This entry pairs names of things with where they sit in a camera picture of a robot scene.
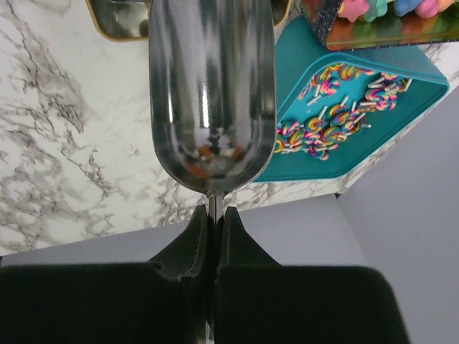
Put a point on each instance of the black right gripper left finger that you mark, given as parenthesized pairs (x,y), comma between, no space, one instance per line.
(157,301)

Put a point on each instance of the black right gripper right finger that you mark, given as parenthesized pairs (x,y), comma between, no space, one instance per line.
(257,300)

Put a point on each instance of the silver metal scoop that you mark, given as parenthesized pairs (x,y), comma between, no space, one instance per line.
(212,91)

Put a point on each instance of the gold tin of lollipops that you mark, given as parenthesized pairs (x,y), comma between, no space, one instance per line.
(124,21)

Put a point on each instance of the dark tin of star candies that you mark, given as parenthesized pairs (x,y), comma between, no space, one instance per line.
(347,25)

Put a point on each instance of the teal tin swirl lollipops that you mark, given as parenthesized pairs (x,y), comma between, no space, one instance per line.
(336,108)

